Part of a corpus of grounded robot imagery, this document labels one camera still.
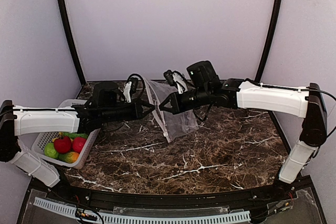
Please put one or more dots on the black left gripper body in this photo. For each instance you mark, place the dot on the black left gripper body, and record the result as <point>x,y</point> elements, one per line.
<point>139,109</point>

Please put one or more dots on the black front rail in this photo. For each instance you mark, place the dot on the black front rail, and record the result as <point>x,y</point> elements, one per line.
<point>248,199</point>

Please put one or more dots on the clear zip top bag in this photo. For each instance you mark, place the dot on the clear zip top bag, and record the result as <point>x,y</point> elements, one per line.
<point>173,126</point>

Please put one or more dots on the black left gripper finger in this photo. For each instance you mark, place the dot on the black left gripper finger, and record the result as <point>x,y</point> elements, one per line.
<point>147,106</point>
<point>147,113</point>

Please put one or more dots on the red toy fruit front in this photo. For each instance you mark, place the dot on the red toy fruit front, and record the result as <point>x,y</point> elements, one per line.
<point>78,144</point>

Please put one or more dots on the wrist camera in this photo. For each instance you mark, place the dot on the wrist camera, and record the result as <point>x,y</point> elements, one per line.
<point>177,79</point>
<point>130,88</point>

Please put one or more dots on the white plastic basket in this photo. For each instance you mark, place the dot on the white plastic basket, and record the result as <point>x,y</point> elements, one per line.
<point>44,138</point>

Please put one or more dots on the white slotted cable duct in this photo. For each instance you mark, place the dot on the white slotted cable duct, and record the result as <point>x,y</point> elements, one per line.
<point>106,217</point>

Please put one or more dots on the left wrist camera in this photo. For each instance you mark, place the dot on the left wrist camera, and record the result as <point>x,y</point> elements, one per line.
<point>130,88</point>

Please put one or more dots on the black frame post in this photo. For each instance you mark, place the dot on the black frame post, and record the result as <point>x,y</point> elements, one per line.
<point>268,40</point>
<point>70,41</point>

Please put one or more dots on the red toy tomato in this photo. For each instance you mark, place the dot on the red toy tomato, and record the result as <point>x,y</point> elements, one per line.
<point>63,145</point>

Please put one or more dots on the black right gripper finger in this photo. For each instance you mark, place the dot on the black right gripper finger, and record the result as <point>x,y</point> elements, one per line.
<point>169,110</point>
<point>166,103</point>

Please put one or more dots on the black right frame post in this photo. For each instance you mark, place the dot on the black right frame post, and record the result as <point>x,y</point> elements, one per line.
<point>268,40</point>

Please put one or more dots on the black left frame post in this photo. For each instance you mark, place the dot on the black left frame post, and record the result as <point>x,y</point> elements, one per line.
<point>70,41</point>

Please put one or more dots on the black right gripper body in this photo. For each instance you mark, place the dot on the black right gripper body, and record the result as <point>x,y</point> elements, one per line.
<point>174,102</point>

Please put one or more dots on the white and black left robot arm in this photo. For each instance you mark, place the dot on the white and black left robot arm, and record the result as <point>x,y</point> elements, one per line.
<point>107,104</point>

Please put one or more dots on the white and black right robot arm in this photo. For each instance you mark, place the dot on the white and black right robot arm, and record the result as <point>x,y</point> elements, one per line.
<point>304,102</point>

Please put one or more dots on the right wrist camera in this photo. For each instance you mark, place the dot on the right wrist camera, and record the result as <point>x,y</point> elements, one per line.
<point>177,79</point>

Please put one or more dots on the green orange toy mango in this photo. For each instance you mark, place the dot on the green orange toy mango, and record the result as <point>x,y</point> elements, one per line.
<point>69,157</point>

